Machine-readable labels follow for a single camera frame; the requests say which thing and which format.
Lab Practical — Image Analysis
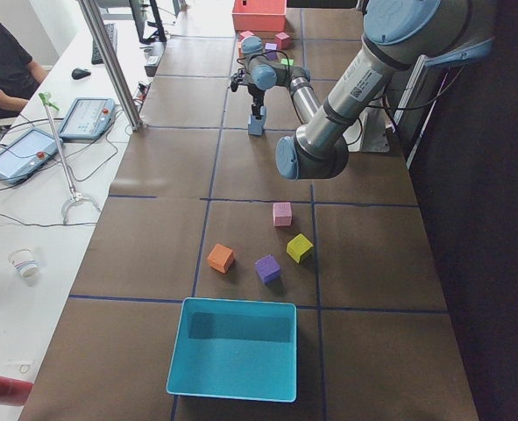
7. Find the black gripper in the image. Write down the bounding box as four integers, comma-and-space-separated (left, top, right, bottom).
247, 83, 266, 118

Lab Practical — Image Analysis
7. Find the light blue foam block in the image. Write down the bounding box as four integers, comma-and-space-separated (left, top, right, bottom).
249, 106, 266, 125
247, 116, 265, 136

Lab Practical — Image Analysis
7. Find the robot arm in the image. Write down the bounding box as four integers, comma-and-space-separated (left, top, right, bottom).
231, 1, 497, 180

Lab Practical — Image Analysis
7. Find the purple foam block right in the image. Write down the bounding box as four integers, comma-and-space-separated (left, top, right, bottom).
264, 43, 278, 61

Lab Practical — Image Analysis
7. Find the purple foam block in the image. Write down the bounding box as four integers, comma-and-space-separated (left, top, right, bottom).
254, 254, 281, 284
264, 43, 278, 61

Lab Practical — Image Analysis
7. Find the magenta foam block lower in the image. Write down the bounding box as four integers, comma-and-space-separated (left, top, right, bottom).
274, 32, 292, 50

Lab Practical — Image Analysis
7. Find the magenta foam block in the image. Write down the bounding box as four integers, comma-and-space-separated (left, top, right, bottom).
274, 32, 292, 50
238, 31, 254, 40

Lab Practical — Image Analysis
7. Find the magenta foam block upper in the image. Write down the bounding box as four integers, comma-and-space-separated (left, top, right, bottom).
238, 31, 254, 40

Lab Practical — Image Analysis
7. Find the red plastic bin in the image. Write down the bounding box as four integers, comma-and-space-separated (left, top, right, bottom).
231, 0, 287, 32

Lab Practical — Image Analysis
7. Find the pink foam block left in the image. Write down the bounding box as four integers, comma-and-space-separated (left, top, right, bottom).
273, 202, 293, 227

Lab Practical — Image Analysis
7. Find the yellow foam block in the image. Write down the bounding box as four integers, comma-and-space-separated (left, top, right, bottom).
286, 233, 314, 264

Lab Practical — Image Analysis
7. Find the black keyboard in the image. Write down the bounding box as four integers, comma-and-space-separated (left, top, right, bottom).
90, 22, 118, 66

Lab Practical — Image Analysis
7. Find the orange foam block left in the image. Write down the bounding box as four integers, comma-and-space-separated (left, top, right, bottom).
207, 243, 235, 274

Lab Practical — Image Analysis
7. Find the far teach pendant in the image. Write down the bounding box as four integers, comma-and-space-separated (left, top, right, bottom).
59, 97, 115, 142

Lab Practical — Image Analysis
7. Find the teach pendant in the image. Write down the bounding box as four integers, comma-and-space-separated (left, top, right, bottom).
0, 128, 57, 184
59, 97, 115, 142

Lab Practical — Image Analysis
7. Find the purple foam block left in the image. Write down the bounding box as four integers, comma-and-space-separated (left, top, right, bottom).
254, 254, 281, 284

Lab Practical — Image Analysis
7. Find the black computer mouse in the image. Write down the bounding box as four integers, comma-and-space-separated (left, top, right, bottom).
71, 68, 91, 80

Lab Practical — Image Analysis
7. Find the grabber reach tool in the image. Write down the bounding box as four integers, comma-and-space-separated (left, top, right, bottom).
39, 92, 102, 225

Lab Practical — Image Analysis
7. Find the near teach pendant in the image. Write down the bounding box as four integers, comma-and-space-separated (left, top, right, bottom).
0, 128, 57, 184

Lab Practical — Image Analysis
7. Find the person in black shirt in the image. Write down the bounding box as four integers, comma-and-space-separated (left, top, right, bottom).
0, 23, 48, 118

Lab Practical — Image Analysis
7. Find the teal plastic bin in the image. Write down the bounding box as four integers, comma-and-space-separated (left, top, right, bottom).
166, 297, 298, 403

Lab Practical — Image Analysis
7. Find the paper cup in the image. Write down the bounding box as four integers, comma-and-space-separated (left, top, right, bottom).
8, 248, 39, 279

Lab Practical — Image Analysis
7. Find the red bottle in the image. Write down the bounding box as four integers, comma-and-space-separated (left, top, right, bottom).
0, 376, 33, 406

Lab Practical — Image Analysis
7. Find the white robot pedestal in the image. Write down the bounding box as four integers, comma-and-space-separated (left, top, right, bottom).
344, 108, 390, 153

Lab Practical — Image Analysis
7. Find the aluminium frame post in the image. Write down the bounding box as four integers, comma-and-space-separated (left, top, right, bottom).
78, 0, 143, 132

